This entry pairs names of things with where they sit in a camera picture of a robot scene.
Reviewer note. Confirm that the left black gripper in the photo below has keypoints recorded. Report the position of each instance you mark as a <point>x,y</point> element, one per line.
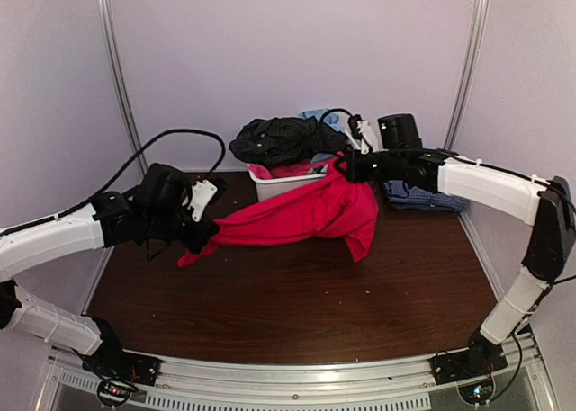
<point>206,231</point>

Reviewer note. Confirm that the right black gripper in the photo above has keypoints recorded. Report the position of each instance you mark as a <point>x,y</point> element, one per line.
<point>354,173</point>

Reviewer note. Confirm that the red t-shirt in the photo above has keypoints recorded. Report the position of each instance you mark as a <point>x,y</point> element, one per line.
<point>330,208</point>

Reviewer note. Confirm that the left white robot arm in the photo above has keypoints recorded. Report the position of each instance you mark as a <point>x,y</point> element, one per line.
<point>107,219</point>

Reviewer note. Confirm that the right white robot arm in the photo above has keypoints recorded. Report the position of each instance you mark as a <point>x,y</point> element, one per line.
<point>544,205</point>

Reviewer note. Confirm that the white plastic laundry bin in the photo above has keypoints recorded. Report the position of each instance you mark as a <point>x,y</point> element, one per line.
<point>267,189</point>

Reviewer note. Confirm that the light blue shirt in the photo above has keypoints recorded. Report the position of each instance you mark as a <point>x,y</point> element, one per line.
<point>331,120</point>

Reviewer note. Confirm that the pink garment in bin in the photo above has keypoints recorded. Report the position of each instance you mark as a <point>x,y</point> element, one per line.
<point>286,171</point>

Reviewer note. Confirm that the black striped shirt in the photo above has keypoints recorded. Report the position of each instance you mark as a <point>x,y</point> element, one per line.
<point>285,141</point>

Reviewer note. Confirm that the folded blue checkered shirt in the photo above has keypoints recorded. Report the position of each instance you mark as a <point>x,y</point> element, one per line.
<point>402,197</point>

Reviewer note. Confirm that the left circuit board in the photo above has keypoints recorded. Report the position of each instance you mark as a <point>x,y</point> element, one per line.
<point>113,394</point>

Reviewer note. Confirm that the circuit board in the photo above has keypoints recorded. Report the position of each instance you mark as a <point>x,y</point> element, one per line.
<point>476,392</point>
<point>113,394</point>

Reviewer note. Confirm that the right circuit board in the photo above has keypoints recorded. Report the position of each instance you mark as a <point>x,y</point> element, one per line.
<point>476,392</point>

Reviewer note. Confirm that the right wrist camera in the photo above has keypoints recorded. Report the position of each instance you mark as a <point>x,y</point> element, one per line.
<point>361,135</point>

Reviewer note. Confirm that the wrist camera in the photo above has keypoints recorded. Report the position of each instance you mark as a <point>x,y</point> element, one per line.
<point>361,135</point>
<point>202,194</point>

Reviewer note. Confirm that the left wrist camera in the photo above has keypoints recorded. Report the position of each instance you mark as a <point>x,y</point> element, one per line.
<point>202,194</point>

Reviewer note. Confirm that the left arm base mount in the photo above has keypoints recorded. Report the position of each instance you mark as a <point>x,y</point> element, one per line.
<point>131,368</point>

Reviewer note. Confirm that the right aluminium frame post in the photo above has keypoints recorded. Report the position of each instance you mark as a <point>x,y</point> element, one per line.
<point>480,10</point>

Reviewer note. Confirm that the aluminium frame post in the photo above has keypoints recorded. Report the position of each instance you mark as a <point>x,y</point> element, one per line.
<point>118,79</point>
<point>480,10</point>

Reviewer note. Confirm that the front aluminium rail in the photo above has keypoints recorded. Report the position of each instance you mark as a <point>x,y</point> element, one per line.
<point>396,384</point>

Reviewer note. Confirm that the left aluminium frame post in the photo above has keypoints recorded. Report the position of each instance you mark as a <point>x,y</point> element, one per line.
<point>118,79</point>

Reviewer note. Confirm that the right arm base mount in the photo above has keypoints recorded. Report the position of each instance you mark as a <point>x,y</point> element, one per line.
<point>459,366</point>

